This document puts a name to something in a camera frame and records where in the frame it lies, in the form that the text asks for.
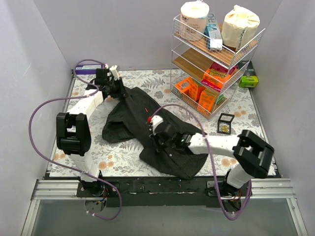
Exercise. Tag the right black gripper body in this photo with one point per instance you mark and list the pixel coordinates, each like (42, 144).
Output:
(157, 137)

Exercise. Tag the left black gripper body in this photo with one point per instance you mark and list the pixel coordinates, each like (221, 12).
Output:
(117, 89)

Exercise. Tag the black pinstriped shirt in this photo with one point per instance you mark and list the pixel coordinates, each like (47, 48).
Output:
(128, 120)

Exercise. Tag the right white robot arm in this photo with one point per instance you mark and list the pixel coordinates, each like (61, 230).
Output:
(252, 153)

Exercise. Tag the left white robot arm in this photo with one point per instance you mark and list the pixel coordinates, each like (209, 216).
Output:
(73, 131)

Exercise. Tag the gold brooch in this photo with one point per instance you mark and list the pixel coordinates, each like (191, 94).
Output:
(225, 129)

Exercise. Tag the black brooch display box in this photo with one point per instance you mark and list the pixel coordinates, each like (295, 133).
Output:
(224, 119)

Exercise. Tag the purple flat box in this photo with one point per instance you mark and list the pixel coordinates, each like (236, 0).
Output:
(89, 69)

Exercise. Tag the orange box left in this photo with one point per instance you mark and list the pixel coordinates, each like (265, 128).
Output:
(190, 87)

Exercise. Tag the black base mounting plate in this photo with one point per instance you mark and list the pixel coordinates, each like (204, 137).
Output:
(164, 191)

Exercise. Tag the orange pink snack box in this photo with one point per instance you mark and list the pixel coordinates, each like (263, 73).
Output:
(216, 75)

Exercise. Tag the green black box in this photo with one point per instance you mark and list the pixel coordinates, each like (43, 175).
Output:
(249, 78)

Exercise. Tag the blue white toothpaste box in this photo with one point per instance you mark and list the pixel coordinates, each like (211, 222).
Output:
(213, 33)

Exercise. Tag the white toilet paper roll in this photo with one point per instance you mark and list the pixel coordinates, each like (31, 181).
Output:
(193, 20)

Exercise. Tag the cream toilet paper roll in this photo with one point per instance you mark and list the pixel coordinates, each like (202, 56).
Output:
(239, 27)

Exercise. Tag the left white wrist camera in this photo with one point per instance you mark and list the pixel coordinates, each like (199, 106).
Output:
(114, 70)

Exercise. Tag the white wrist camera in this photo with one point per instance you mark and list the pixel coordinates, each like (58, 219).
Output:
(154, 122)
(114, 70)

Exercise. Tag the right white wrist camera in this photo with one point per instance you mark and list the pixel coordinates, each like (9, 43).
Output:
(154, 122)

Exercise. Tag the white wire shelf rack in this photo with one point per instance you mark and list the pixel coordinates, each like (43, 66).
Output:
(193, 58)

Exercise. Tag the aluminium frame rail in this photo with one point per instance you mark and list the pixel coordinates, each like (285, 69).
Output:
(48, 190)

